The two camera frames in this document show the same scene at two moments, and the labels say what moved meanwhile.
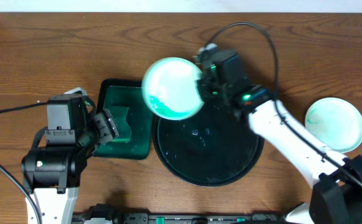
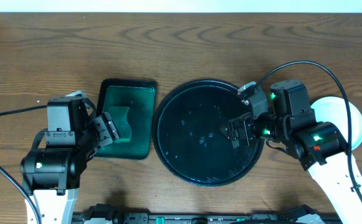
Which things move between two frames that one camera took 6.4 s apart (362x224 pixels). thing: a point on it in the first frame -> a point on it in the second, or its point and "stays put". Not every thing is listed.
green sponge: (118, 114) stays put
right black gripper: (200, 83) -> (243, 119)
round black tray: (214, 147) stays put
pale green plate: (170, 89) -> (334, 109)
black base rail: (105, 213) stays put
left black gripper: (106, 125) stays put
